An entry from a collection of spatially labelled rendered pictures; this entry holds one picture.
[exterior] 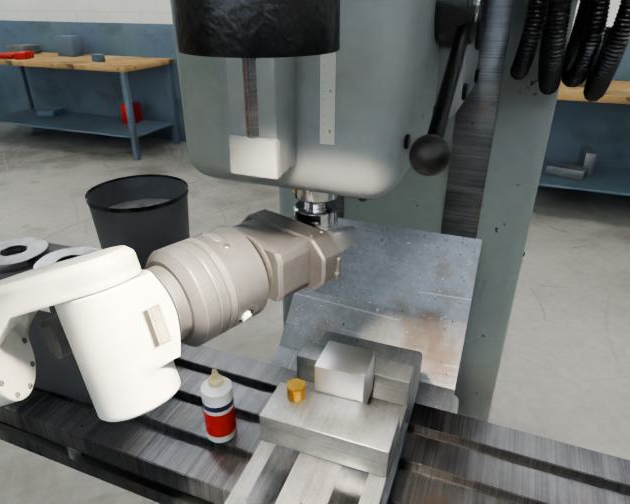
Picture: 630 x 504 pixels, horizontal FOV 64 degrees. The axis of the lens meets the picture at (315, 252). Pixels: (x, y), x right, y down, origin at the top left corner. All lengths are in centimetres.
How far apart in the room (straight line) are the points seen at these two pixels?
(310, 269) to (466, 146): 44
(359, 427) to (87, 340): 31
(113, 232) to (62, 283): 207
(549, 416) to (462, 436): 152
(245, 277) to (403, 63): 21
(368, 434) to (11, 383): 34
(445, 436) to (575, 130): 417
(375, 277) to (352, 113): 56
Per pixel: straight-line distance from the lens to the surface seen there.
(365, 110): 38
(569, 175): 426
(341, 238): 52
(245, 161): 39
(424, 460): 71
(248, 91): 37
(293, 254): 45
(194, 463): 71
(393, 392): 66
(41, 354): 83
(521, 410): 223
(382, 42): 38
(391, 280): 91
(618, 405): 243
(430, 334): 90
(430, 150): 36
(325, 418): 59
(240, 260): 42
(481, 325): 99
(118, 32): 620
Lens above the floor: 146
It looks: 27 degrees down
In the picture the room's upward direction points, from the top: straight up
